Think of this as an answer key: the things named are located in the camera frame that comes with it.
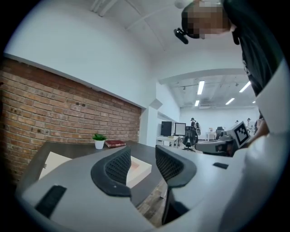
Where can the person's black shirt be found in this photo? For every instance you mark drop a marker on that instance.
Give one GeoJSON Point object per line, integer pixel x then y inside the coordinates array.
{"type": "Point", "coordinates": [256, 45]}

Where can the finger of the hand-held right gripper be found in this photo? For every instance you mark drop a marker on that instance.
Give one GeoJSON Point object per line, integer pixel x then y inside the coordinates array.
{"type": "Point", "coordinates": [206, 147]}

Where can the person's head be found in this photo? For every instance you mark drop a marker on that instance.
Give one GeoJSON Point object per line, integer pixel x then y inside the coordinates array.
{"type": "Point", "coordinates": [204, 20]}

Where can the black head camera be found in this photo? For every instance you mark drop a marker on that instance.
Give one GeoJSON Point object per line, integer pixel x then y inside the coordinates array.
{"type": "Point", "coordinates": [181, 35]}

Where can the white desk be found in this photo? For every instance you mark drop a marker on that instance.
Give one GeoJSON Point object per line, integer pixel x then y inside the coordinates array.
{"type": "Point", "coordinates": [166, 139]}

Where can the black mesh office chair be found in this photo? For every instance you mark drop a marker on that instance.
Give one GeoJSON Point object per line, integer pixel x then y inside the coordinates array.
{"type": "Point", "coordinates": [189, 138]}

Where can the white-screen monitor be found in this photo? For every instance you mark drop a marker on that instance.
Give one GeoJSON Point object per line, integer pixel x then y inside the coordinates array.
{"type": "Point", "coordinates": [180, 129]}

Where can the red book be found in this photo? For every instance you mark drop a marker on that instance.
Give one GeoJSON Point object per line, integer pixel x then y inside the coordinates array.
{"type": "Point", "coordinates": [115, 143]}

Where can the dark grey desk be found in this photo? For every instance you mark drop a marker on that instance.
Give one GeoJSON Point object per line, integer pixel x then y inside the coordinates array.
{"type": "Point", "coordinates": [79, 148]}

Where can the long ceiling light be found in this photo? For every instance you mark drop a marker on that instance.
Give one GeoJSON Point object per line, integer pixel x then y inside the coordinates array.
{"type": "Point", "coordinates": [197, 103]}
{"type": "Point", "coordinates": [230, 101]}
{"type": "Point", "coordinates": [244, 87]}
{"type": "Point", "coordinates": [200, 87]}

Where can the green plant in white pot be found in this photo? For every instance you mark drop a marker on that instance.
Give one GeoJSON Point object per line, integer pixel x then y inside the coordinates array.
{"type": "Point", "coordinates": [99, 141]}

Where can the person's right forearm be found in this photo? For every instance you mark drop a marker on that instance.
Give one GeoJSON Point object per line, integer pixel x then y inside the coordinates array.
{"type": "Point", "coordinates": [260, 131]}

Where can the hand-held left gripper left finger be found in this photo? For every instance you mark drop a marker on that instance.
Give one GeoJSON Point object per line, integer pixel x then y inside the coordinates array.
{"type": "Point", "coordinates": [79, 192]}

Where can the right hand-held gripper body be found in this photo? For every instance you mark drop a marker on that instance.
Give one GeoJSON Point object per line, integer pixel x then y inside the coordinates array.
{"type": "Point", "coordinates": [240, 134]}

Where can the black monitor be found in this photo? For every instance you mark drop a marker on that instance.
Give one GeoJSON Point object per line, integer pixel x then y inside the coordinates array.
{"type": "Point", "coordinates": [166, 128]}

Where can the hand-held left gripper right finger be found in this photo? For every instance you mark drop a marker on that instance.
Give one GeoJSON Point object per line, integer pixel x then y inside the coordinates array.
{"type": "Point", "coordinates": [204, 176]}

